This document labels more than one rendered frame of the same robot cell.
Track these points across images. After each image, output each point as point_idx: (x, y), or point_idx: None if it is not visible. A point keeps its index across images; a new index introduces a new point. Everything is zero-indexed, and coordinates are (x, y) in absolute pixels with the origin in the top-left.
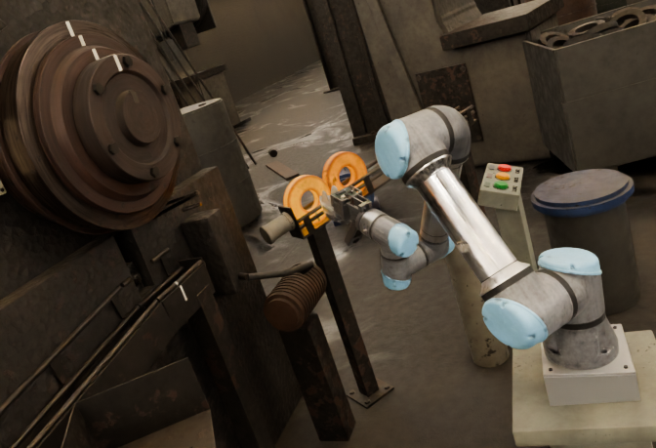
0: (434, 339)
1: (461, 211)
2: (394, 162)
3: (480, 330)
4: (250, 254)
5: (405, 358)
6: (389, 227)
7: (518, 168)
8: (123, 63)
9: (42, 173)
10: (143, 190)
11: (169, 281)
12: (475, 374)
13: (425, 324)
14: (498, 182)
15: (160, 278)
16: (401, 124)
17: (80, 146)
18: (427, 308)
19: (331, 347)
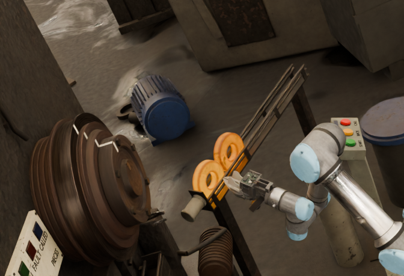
0: (300, 251)
1: (357, 198)
2: (309, 174)
3: (344, 243)
4: None
5: (283, 272)
6: (293, 202)
7: (355, 119)
8: (116, 145)
9: (100, 241)
10: (137, 225)
11: (144, 275)
12: (344, 274)
13: (287, 239)
14: (347, 140)
15: (134, 273)
16: (310, 149)
17: (113, 214)
18: (283, 223)
19: None
